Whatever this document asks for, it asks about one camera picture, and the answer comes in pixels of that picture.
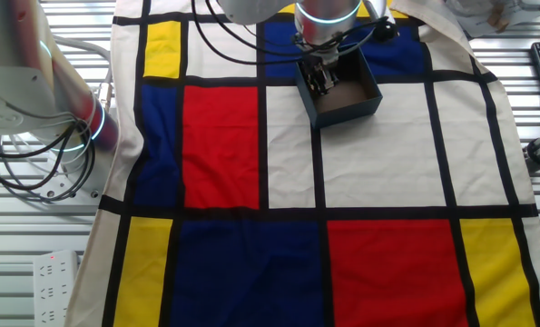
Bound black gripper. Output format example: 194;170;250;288
301;47;342;98

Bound dark blue gift box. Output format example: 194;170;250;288
295;45;384;131

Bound Mondrian pattern cloth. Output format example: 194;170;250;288
64;0;540;327

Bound crumpled white paper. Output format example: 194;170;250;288
446;0;540;38

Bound small brown wooden piece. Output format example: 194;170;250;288
486;4;511;33

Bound white power strip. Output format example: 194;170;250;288
32;249;79;327

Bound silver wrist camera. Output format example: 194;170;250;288
364;0;400;43

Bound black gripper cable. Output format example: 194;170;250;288
190;0;388;65

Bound grey cable hose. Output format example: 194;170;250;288
54;35;115;113

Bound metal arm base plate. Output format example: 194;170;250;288
40;149;103;206

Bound black base cables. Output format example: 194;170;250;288
0;115;97;204

